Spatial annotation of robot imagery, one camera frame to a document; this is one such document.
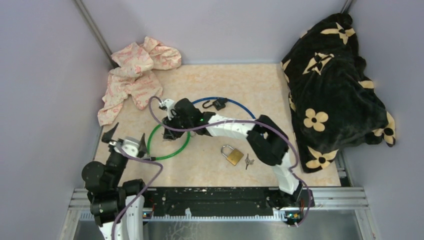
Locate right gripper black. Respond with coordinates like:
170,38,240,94
162,112,193,142

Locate green cable lock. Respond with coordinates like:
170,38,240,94
146,124,191,161

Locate large brass padlock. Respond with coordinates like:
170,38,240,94
220,145,244,166

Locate black padlock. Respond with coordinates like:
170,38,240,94
202,98,229,111

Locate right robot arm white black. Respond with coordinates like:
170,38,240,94
159,98,303,206

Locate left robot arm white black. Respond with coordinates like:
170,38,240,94
81,125,150,240

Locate pink patterned cloth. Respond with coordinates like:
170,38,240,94
97,36,182,127

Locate keys of large padlock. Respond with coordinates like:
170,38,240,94
244,154,255,170

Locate black floral blanket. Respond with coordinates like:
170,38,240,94
281,13,396,173

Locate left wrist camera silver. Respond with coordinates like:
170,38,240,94
121,137,140,157

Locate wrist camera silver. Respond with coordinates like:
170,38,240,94
159,98,176,120
121,137,140,157

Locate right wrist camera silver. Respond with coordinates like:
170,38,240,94
159,98,176,120

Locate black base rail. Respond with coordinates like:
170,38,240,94
142,186,308,220

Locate blue cable lock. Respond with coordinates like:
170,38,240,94
192,96,256,119

